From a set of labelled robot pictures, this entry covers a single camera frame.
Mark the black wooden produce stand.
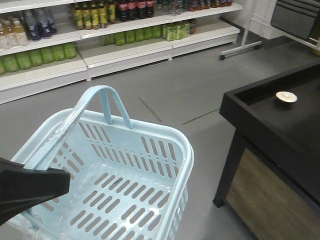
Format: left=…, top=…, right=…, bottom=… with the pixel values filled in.
left=213, top=61, right=320, bottom=240

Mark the light blue plastic basket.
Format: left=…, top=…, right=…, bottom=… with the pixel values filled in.
left=8, top=85, right=194, bottom=240

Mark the white supermarket shelving unit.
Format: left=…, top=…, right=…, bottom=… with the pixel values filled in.
left=0, top=0, right=242, bottom=103

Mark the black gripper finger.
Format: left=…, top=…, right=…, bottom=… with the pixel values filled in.
left=0, top=158, right=70, bottom=225

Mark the small white round dish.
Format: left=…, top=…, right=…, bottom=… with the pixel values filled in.
left=275, top=91, right=298, bottom=103

